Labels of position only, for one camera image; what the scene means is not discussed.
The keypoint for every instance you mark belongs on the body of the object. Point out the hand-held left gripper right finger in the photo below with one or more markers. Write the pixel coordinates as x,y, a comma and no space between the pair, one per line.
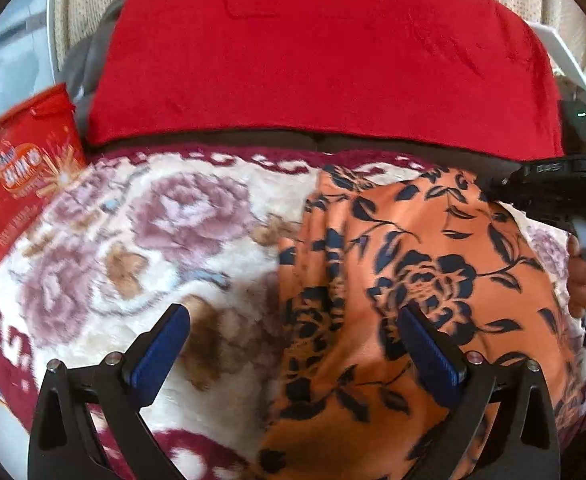
430,355

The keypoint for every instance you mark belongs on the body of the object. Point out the white appliance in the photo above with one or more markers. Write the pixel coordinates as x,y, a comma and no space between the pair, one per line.
8,70

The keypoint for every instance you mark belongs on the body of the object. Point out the red printed bag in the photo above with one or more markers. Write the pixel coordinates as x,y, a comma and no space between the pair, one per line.
18,185

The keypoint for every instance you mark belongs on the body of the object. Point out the white ledge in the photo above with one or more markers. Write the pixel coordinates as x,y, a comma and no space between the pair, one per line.
573,55

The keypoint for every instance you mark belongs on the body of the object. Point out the red fleece cloth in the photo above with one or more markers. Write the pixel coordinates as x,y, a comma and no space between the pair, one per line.
323,60

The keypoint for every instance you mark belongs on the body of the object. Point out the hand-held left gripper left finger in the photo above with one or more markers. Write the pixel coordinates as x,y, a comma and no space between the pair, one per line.
160,355

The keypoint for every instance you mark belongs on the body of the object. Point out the floral plush blanket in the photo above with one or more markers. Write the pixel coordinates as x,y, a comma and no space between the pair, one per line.
148,260

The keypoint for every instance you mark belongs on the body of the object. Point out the orange floral garment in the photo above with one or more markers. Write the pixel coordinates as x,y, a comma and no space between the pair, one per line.
423,240

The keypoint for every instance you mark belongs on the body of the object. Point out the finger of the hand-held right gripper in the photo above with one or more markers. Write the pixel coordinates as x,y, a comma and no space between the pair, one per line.
505,185

